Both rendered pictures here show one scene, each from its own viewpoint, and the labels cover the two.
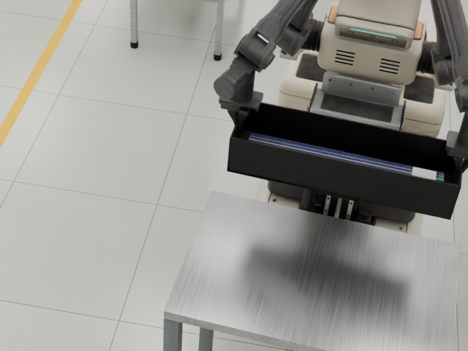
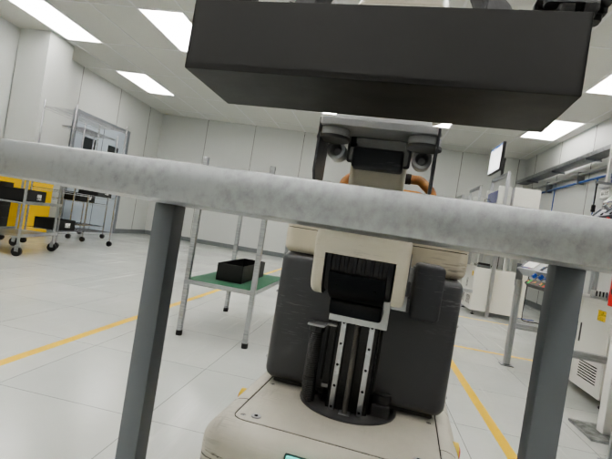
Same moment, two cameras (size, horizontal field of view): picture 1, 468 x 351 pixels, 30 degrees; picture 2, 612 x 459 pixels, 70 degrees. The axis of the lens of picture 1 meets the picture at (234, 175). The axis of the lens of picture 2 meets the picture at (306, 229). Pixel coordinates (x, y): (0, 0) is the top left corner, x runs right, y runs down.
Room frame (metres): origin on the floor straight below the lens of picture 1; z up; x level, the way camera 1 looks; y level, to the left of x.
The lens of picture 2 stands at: (0.97, -0.25, 0.77)
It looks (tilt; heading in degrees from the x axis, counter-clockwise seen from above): 0 degrees down; 3
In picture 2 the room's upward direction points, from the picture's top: 9 degrees clockwise
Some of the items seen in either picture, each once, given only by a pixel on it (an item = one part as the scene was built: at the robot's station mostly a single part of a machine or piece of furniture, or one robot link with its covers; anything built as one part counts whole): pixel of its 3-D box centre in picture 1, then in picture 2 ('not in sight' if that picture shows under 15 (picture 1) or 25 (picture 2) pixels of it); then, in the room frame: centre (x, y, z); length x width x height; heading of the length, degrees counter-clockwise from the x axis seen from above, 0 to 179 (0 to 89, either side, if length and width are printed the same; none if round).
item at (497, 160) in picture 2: not in sight; (500, 160); (7.09, -2.44, 2.10); 0.58 x 0.14 x 0.41; 174
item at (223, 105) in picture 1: (236, 111); not in sight; (1.74, 0.01, 1.11); 0.07 x 0.07 x 0.09; 79
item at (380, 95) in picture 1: (356, 113); (377, 151); (1.97, -0.33, 0.97); 0.28 x 0.16 x 0.22; 79
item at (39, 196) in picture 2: not in sight; (23, 195); (5.71, 3.19, 0.63); 0.40 x 0.30 x 0.14; 9
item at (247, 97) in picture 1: (242, 90); not in sight; (1.74, 0.00, 1.18); 0.10 x 0.07 x 0.07; 79
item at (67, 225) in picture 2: not in sight; (55, 223); (6.69, 3.39, 0.29); 0.40 x 0.30 x 0.14; 174
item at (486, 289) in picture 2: not in sight; (497, 245); (7.08, -2.59, 0.95); 1.36 x 0.82 x 1.90; 84
